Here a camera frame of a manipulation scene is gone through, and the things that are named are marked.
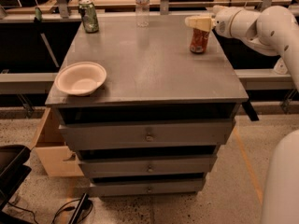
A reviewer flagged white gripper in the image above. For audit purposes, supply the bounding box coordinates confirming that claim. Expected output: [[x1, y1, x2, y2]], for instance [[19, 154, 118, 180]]
[[185, 5, 235, 38]]

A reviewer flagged red coke can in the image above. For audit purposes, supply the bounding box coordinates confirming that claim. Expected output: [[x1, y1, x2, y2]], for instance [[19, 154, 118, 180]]
[[190, 29, 209, 54]]

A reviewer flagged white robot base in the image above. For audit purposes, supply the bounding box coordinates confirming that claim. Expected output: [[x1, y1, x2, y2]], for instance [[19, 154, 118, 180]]
[[260, 131, 299, 224]]

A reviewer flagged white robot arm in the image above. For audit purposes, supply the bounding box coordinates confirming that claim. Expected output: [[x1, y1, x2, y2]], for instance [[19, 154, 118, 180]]
[[185, 6, 299, 89]]

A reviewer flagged green soda can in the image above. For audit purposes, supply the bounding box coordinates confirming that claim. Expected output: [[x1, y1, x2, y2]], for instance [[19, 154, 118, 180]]
[[78, 0, 99, 33]]

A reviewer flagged white paper bowl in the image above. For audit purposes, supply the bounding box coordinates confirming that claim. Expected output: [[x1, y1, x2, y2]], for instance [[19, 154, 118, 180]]
[[54, 62, 107, 96]]

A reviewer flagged clear plastic water bottle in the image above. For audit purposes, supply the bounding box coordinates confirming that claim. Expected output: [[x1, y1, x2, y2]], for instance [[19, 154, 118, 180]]
[[135, 0, 150, 27]]

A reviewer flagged top drawer with knob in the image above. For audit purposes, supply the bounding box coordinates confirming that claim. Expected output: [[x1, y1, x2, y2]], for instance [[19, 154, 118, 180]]
[[59, 119, 235, 150]]

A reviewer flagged drawer with knob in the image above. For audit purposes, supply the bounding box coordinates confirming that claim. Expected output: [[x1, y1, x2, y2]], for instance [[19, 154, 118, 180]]
[[78, 156, 217, 178], [59, 119, 235, 150], [89, 178, 206, 197]]

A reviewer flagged grey drawer cabinet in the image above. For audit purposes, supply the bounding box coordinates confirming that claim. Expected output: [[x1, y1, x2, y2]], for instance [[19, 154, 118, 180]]
[[46, 15, 248, 185]]

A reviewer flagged middle drawer with knob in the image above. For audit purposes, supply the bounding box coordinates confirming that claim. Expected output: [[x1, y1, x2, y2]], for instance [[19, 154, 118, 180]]
[[78, 156, 217, 178]]

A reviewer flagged bottom drawer with knob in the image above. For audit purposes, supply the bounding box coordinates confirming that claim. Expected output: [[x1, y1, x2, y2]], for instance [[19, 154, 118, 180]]
[[89, 178, 206, 197]]

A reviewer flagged wooden box on floor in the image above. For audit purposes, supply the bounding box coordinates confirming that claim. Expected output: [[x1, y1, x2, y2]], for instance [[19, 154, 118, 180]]
[[31, 108, 83, 177]]

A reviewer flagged black bin on floor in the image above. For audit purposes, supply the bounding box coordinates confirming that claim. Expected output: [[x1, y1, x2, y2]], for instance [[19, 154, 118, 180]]
[[0, 145, 31, 210]]

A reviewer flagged black cable on floor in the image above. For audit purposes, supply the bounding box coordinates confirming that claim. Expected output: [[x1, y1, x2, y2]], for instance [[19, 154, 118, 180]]
[[7, 197, 94, 224]]

